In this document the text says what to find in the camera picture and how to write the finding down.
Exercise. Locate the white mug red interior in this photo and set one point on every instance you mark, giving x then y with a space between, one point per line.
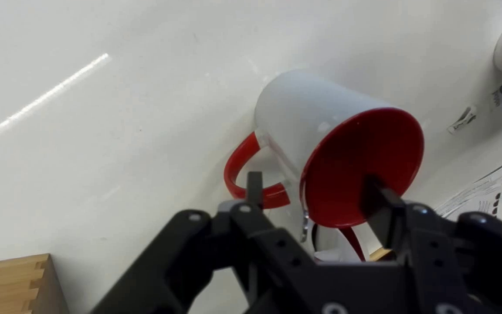
314 116

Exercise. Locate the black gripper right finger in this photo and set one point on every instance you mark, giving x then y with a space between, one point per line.
448 250

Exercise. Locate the wooden sachet box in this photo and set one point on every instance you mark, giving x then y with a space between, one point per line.
7 288

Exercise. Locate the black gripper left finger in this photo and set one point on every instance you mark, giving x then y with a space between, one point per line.
192 255

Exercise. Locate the printed white paper sheet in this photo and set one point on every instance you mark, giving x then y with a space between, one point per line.
495 192

